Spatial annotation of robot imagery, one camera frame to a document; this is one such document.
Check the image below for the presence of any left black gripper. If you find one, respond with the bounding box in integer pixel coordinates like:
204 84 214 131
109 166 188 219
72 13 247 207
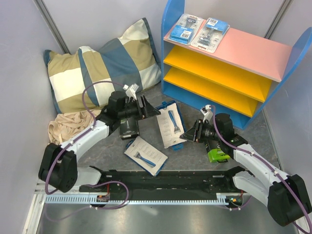
118 95 160 121

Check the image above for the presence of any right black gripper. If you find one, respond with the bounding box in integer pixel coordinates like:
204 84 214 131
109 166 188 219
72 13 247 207
180 119 222 143

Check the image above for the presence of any harry's razor pack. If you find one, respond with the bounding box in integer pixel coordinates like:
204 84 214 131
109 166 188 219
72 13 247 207
124 136 168 176
156 100 186 151

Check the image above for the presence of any blue Gillette razor blister pack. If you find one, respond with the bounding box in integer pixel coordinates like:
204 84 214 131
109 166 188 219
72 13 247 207
169 14 204 46

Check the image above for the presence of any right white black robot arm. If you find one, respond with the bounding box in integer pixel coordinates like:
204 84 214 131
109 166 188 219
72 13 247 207
180 113 312 226

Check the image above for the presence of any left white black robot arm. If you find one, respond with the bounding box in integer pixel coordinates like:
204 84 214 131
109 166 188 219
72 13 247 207
38 91 160 193

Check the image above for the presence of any colourful wooden shelf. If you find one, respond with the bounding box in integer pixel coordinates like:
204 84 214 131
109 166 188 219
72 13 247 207
161 0 312 129

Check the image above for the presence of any black green razor box left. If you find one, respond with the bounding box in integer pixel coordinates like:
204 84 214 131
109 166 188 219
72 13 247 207
119 117 139 140

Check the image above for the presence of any black green razor box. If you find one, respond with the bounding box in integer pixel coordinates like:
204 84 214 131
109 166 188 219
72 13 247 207
205 140 230 163
119 117 139 140

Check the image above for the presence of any black green razor box right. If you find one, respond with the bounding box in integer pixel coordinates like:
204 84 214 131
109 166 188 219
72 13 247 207
205 140 230 163

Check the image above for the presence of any checked blue beige pillow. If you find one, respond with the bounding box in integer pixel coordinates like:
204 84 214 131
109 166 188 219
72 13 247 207
43 18 161 114

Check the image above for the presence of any beige crumpled cloth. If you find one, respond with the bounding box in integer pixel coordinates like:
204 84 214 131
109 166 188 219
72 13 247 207
48 110 94 145

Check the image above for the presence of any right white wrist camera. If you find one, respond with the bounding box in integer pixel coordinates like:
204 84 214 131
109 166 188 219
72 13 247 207
200 105 214 124

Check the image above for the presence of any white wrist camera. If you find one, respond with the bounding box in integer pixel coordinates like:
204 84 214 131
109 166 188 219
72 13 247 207
123 83 139 100
200 105 214 124

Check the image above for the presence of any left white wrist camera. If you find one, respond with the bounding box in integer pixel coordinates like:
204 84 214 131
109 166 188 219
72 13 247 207
123 83 139 100

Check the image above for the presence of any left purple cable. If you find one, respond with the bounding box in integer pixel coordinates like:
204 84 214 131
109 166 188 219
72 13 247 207
44 81 130 222

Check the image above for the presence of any purple cable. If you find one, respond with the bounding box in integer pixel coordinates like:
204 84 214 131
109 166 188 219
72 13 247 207
211 105 312 234
44 81 130 222

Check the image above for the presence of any grey slotted cable duct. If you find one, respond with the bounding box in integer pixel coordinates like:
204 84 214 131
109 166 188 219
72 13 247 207
44 194 234 205

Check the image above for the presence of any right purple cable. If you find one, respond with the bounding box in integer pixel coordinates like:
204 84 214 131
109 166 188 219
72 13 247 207
211 105 312 234

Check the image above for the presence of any aluminium frame rail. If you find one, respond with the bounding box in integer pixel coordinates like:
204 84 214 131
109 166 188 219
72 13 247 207
23 179 83 234

